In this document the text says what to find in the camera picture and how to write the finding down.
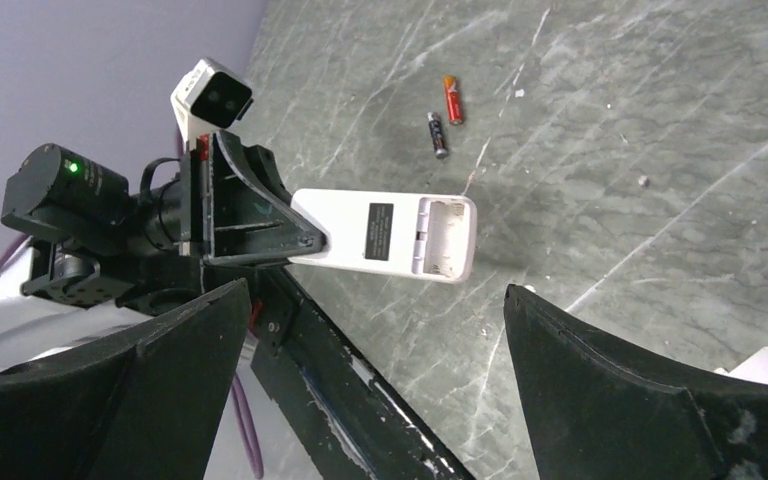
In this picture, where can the red AAA battery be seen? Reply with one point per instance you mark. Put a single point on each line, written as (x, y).
(453, 100)

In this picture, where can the black AAA battery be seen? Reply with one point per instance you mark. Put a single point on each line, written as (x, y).
(437, 135)

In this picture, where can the white remote control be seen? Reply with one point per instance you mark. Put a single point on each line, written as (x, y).
(428, 237)

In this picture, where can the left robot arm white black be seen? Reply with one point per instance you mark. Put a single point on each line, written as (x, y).
(78, 219)

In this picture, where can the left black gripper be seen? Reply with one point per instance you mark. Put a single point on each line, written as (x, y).
(250, 222)

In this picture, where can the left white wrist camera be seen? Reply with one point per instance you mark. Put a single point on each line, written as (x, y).
(209, 97)

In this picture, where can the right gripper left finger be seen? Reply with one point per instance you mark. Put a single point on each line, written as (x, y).
(143, 403)

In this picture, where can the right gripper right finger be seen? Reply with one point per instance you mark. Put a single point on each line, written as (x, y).
(597, 406)

